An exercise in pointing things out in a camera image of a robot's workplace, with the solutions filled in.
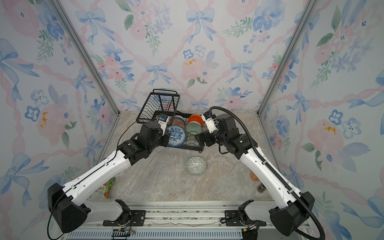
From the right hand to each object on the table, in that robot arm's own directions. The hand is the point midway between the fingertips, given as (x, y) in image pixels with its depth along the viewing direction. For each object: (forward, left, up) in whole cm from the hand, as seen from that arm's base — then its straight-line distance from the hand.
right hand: (203, 131), depth 74 cm
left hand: (+2, +18, -1) cm, 18 cm away
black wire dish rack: (+31, +24, -9) cm, 41 cm away
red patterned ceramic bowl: (+24, +16, -22) cm, 37 cm away
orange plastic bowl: (+28, +6, -20) cm, 35 cm away
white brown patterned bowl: (+24, +16, -15) cm, 33 cm away
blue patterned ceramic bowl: (+1, +13, -5) cm, 14 cm away
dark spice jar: (-19, -31, -24) cm, 43 cm away
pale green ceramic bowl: (+21, +6, -23) cm, 32 cm away
